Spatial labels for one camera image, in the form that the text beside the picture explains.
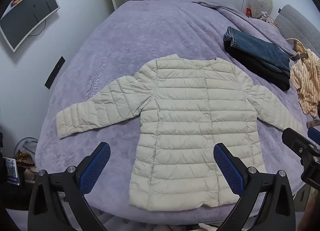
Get black wall-mounted strip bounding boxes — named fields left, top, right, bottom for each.
left=44, top=56, right=66, bottom=89

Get brown patterned bag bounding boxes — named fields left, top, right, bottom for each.
left=15, top=150, right=38, bottom=182

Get blue book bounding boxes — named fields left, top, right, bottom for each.
left=5, top=157, right=21, bottom=186

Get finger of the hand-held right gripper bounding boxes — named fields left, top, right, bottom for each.
left=307, top=127, right=320, bottom=145
left=282, top=127, right=320, bottom=164

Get cream puffer jacket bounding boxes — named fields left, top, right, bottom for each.
left=55, top=56, right=303, bottom=212

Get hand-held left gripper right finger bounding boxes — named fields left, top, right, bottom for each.
left=213, top=142, right=297, bottom=231

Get folded blue jeans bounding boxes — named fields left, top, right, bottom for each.
left=223, top=26, right=291, bottom=72

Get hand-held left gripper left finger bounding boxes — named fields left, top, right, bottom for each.
left=27, top=142, right=112, bottom=231

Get folded black garment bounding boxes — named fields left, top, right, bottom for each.
left=224, top=43, right=291, bottom=91

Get wall-mounted television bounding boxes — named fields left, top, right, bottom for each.
left=0, top=0, right=60, bottom=52

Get white cable bundle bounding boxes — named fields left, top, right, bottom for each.
left=259, top=12, right=276, bottom=25

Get purple fleece blanket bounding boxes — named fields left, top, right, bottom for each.
left=35, top=0, right=320, bottom=224

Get grey padded headboard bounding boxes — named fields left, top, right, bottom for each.
left=276, top=4, right=320, bottom=54

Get beige striped cloth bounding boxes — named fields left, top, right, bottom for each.
left=286, top=38, right=320, bottom=118

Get black television cable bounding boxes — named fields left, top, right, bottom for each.
left=27, top=19, right=47, bottom=37

